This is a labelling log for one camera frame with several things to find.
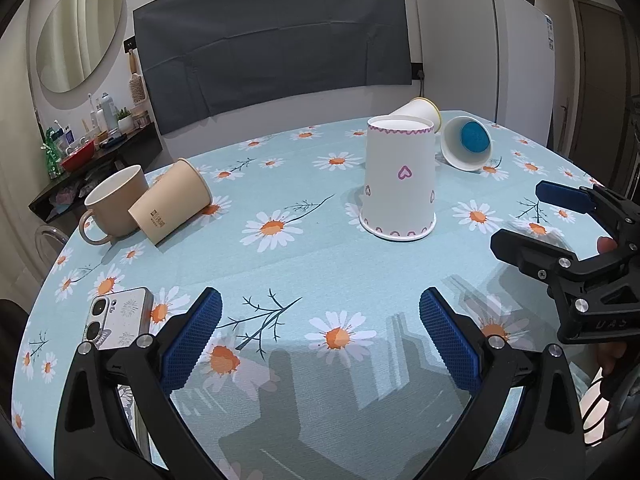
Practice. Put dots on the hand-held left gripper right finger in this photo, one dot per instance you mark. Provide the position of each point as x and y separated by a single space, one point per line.
450 345

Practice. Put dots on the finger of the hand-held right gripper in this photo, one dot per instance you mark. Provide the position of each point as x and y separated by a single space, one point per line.
562 196
530 255

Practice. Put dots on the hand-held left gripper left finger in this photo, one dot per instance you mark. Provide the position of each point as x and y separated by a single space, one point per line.
192 345

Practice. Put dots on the white paper cup blue inside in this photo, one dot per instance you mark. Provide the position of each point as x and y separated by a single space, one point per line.
472 137

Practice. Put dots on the beige paper cup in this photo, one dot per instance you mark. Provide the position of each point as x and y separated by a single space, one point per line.
170 205

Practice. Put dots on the white paper cup pink hearts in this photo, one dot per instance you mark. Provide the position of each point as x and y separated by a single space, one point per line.
395 200

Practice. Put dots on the white paper cup yellow rim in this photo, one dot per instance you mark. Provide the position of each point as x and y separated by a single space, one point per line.
417 110

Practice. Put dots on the person's right hand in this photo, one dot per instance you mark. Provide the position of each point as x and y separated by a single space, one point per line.
606 245

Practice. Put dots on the white smartphone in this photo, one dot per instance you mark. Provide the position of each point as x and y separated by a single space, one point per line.
120 320

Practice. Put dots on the striped clothing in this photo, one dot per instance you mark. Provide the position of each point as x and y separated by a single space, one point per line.
595 400

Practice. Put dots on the brown door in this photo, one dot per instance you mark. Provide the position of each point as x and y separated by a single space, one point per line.
600 85

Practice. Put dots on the beige ceramic mug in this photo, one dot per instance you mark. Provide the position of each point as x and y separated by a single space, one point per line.
112 210

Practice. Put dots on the white refrigerator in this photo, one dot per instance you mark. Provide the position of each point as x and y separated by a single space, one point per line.
475 50

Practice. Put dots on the clear plastic chair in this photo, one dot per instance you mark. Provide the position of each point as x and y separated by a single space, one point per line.
50 240

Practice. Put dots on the black side shelf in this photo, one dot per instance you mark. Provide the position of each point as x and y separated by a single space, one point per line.
140 142

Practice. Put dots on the red bowl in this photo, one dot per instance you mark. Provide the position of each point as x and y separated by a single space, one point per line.
77 160

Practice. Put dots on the green bottle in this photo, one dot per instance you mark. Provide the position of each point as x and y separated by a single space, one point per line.
52 160

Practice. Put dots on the small potted plant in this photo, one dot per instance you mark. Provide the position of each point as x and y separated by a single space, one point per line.
125 121

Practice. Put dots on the white pump bottle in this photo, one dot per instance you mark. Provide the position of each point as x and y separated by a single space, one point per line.
107 115

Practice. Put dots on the wooden hair brush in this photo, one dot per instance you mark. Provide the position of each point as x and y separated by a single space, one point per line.
136 90

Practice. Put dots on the dark grey cloth cover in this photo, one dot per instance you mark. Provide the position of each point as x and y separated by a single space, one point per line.
270 45

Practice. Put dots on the black wall outlet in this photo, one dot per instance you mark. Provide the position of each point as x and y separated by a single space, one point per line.
418 72
129 45

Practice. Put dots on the oval wall mirror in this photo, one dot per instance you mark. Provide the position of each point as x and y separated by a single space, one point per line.
80 35

